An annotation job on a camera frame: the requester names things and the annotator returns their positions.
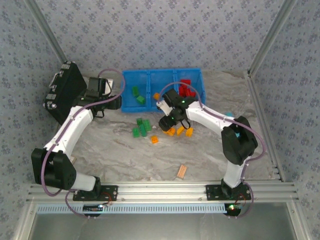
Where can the green lego brick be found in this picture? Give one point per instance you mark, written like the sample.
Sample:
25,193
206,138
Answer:
143,130
135,132
140,99
147,125
139,121
135,91

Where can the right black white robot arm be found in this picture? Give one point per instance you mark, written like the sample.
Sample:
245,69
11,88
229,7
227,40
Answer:
207,118

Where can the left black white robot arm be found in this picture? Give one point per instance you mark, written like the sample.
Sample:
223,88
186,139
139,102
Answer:
75,125

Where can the black hard carrying case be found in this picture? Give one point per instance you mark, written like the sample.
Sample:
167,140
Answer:
65,85

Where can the peach ridged wooden piece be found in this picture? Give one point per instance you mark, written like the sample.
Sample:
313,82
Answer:
182,172

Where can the teal plastic tool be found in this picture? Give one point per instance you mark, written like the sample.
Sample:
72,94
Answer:
228,114

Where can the small beige block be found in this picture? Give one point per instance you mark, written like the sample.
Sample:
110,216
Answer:
72,159

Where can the small circuit board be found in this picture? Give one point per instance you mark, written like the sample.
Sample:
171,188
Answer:
92,207
232,207

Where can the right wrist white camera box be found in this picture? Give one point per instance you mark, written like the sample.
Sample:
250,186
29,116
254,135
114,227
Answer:
163,107

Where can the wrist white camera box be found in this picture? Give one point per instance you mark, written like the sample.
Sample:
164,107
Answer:
163,107
110,85

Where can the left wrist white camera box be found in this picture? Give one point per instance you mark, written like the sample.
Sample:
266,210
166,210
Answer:
110,85

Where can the wide aluminium base rail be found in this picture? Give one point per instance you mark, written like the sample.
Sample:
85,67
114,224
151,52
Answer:
160,191

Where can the aluminium frame post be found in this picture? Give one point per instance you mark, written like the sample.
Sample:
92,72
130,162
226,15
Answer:
25,222
297,222
45,27
271,37

